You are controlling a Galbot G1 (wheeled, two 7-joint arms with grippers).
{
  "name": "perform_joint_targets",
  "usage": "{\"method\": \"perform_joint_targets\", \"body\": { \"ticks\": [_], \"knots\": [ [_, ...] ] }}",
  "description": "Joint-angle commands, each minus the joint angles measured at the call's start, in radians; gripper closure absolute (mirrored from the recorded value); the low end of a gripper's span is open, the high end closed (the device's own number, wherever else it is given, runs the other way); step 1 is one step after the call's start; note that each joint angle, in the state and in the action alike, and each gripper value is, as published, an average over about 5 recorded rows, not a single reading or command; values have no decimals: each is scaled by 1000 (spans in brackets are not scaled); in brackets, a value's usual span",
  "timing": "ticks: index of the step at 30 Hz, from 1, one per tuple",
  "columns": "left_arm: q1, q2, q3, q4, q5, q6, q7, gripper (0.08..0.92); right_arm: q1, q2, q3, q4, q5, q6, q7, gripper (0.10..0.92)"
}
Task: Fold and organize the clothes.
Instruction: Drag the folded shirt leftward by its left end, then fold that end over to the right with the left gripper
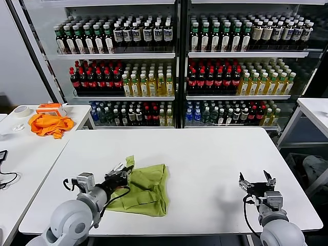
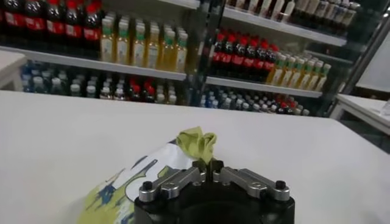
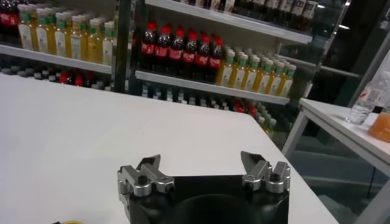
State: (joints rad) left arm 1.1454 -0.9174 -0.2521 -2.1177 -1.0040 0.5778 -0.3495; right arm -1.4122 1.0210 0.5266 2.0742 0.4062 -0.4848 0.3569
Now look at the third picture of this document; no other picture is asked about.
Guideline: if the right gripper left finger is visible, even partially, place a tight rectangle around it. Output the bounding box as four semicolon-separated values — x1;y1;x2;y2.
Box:
117;154;176;198

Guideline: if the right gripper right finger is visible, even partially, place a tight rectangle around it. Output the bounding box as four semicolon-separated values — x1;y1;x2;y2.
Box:
240;151;291;194

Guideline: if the white side table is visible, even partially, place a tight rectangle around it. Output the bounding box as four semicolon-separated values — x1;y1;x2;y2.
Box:
282;97;390;224

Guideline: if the orange juice bottle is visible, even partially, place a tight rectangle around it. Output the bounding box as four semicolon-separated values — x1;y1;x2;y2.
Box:
367;102;390;144

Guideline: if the clear plastic water bottle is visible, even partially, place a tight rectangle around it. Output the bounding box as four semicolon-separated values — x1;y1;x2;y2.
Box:
346;70;390;125

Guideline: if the white beverage display cabinet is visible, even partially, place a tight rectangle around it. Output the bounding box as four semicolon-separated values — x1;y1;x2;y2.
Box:
130;0;324;138

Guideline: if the beige-label dark drink bottle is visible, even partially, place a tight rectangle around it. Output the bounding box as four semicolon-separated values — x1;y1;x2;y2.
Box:
237;0;252;18
251;0;266;21

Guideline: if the black cabinet centre post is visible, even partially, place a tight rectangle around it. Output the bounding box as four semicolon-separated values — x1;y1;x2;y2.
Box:
112;0;146;95

